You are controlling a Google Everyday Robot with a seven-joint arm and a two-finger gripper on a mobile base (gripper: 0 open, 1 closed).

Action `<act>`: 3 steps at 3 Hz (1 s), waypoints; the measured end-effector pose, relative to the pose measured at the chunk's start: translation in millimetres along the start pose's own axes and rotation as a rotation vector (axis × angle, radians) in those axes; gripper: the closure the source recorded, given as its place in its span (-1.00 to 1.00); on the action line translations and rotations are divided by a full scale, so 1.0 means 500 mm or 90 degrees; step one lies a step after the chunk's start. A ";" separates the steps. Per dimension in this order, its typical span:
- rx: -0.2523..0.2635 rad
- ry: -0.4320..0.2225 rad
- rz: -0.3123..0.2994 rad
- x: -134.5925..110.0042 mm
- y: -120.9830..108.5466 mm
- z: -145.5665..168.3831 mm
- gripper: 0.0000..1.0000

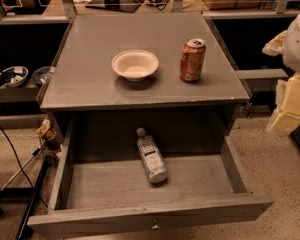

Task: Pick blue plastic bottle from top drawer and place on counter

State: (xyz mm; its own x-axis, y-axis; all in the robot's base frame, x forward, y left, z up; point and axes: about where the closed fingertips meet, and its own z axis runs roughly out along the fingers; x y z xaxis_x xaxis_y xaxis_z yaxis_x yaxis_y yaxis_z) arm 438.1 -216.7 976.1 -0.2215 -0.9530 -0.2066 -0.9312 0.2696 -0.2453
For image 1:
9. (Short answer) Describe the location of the grey right side ledge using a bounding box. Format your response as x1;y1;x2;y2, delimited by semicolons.
237;69;289;92

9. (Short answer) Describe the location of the crumpled snack wrapper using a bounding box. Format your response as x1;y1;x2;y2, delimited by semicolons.
35;118;61;152

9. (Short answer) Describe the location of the black monitor stand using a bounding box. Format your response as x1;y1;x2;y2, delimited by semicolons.
85;0;141;13

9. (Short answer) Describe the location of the grey cabinet with counter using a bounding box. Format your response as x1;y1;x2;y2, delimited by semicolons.
41;13;248;153

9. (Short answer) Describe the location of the dark glass bowl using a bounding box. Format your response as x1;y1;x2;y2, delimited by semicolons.
31;66;54;86

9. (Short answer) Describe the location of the white bowl with items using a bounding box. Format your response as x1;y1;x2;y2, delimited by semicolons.
0;66;29;88

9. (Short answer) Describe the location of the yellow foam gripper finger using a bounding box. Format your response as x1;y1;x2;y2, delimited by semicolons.
262;30;287;56
266;73;300;136

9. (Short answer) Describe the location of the black tripod leg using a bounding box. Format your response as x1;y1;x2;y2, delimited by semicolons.
15;161;48;240

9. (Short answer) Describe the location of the grey low shelf bench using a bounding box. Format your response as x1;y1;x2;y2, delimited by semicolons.
0;80;40;103

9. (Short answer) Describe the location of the small metal drawer knob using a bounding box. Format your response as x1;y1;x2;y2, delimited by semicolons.
151;218;159;231

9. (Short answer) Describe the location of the black floor cable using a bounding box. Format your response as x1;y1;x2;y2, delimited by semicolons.
0;119;49;208

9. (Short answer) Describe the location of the blue plastic water bottle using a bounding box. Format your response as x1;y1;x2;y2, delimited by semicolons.
136;128;168;184

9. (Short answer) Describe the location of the orange soda can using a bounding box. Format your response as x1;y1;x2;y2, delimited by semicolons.
180;38;206;82

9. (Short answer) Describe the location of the open grey top drawer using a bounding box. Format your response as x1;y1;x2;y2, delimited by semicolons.
28;112;273;240

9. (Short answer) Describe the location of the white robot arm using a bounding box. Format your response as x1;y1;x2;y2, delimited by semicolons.
262;13;300;136

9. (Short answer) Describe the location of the white paper bowl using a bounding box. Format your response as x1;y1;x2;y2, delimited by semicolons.
111;50;159;82

